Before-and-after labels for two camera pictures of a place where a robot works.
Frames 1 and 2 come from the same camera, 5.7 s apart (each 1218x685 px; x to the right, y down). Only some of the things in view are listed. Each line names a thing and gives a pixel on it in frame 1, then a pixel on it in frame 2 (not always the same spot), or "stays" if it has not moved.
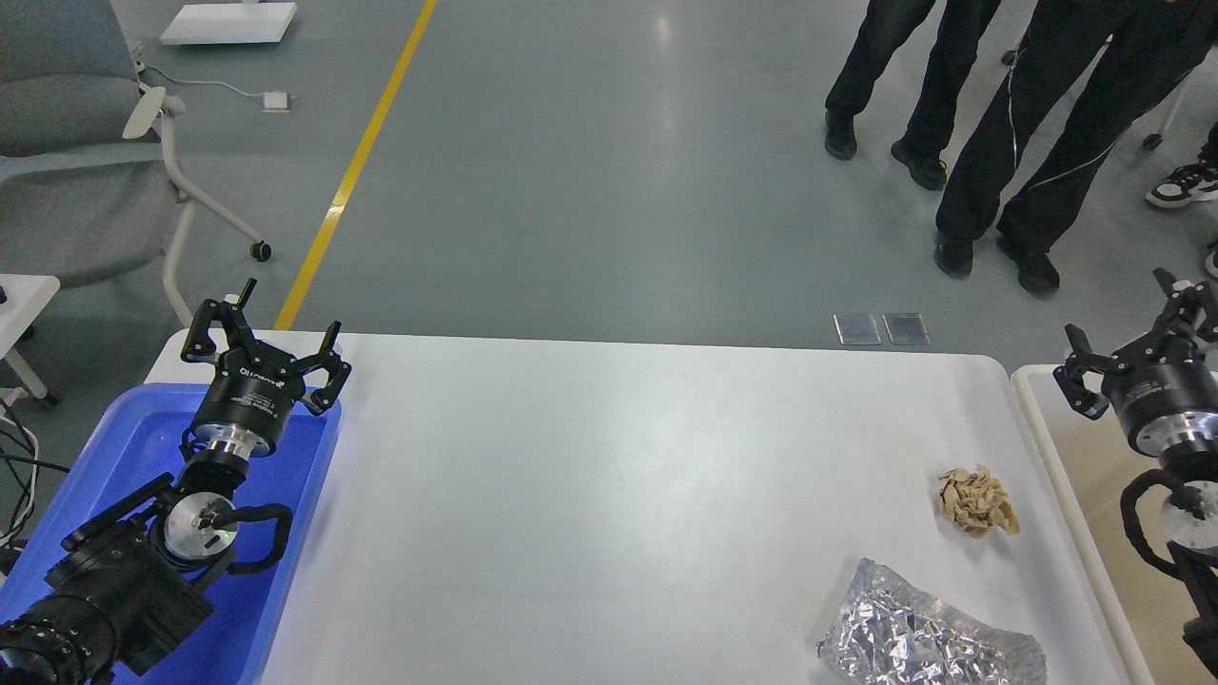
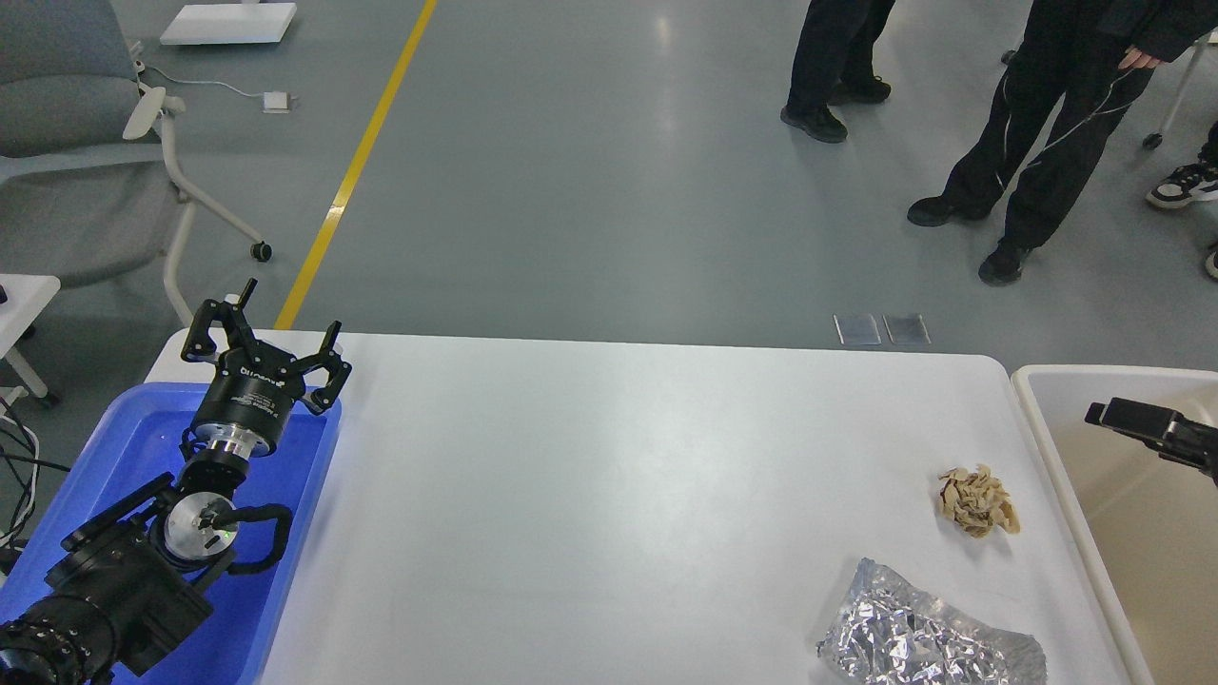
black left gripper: x=256 y=387 stays
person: x=883 y=28 -> x=834 y=64
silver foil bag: x=896 y=633 stays
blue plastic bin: x=140 y=439 stays
